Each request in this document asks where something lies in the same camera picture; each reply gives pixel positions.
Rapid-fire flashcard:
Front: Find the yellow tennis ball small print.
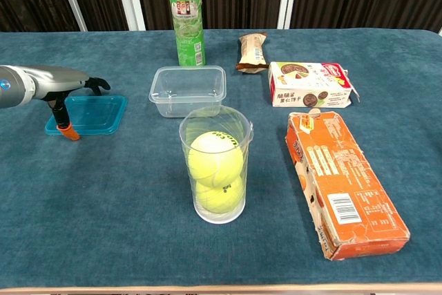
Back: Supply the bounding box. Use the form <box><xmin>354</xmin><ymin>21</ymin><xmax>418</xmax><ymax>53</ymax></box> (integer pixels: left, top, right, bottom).
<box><xmin>195</xmin><ymin>175</ymin><xmax>244</xmax><ymax>214</ymax></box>

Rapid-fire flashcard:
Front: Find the clear plastic food container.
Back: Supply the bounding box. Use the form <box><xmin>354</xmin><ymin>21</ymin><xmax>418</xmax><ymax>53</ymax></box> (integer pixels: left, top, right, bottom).
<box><xmin>148</xmin><ymin>65</ymin><xmax>227</xmax><ymax>119</ymax></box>

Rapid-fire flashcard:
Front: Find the green chip can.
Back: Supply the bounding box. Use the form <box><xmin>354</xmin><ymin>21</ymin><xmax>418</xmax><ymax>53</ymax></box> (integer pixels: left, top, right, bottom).
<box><xmin>164</xmin><ymin>0</ymin><xmax>207</xmax><ymax>67</ymax></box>

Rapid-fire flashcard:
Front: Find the beige brown snack bar wrapper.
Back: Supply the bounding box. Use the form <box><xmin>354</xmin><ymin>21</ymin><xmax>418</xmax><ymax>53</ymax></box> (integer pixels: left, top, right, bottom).
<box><xmin>235</xmin><ymin>32</ymin><xmax>270</xmax><ymax>75</ymax></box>

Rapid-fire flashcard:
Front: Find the yellow tennis ball large print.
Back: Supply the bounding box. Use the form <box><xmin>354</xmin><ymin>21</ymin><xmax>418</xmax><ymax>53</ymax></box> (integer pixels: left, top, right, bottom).
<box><xmin>188</xmin><ymin>131</ymin><xmax>244</xmax><ymax>187</ymax></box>

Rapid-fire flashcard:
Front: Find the worn orange carton box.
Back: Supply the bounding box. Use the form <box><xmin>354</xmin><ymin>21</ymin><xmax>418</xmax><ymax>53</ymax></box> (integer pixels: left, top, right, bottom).
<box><xmin>285</xmin><ymin>108</ymin><xmax>412</xmax><ymax>261</ymax></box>

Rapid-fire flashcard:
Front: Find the white cookie box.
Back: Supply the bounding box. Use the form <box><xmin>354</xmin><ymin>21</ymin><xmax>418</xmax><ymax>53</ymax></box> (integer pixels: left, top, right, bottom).
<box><xmin>267</xmin><ymin>61</ymin><xmax>361</xmax><ymax>108</ymax></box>

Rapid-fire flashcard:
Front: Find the clear plastic cup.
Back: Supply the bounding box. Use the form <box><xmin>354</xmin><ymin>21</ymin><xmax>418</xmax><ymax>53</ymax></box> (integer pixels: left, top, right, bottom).
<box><xmin>178</xmin><ymin>104</ymin><xmax>255</xmax><ymax>225</ymax></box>

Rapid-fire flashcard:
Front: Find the blue plastic lid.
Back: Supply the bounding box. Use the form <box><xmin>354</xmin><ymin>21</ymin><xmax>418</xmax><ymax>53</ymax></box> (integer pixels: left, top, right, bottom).
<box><xmin>44</xmin><ymin>95</ymin><xmax>128</xmax><ymax>136</ymax></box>

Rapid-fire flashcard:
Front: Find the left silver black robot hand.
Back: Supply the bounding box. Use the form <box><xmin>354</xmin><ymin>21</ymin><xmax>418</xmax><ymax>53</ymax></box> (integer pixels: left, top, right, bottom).
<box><xmin>32</xmin><ymin>65</ymin><xmax>112</xmax><ymax>142</ymax></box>

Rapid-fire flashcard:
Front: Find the teal velvet tablecloth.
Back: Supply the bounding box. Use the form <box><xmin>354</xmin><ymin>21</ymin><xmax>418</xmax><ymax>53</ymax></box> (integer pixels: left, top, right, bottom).
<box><xmin>0</xmin><ymin>28</ymin><xmax>442</xmax><ymax>289</ymax></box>

